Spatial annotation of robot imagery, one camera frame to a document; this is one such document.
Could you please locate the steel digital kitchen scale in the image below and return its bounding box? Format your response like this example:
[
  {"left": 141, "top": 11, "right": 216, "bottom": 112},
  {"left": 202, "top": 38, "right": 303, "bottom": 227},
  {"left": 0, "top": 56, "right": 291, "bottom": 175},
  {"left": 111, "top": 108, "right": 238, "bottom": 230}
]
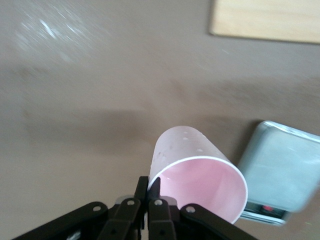
[{"left": 236, "top": 120, "right": 320, "bottom": 227}]

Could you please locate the pink plastic cup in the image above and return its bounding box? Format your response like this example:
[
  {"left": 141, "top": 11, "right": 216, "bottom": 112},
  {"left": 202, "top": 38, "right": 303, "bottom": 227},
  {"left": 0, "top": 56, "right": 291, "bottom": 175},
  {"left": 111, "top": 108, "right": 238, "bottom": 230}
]
[{"left": 149, "top": 125, "right": 249, "bottom": 225}]

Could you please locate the wooden cutting board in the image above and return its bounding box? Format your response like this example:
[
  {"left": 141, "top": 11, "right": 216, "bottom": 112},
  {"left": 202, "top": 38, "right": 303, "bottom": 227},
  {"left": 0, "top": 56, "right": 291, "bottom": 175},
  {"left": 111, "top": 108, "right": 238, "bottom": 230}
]
[{"left": 208, "top": 0, "right": 320, "bottom": 45}]

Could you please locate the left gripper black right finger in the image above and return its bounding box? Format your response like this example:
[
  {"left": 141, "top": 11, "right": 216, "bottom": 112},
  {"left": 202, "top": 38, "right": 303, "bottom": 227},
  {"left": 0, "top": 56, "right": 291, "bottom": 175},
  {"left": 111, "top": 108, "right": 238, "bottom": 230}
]
[{"left": 147, "top": 177, "right": 254, "bottom": 240}]

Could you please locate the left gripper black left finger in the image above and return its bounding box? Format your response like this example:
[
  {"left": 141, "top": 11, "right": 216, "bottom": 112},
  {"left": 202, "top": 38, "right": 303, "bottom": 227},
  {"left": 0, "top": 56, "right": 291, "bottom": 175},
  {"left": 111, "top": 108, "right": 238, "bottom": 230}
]
[{"left": 11, "top": 176, "right": 149, "bottom": 240}]

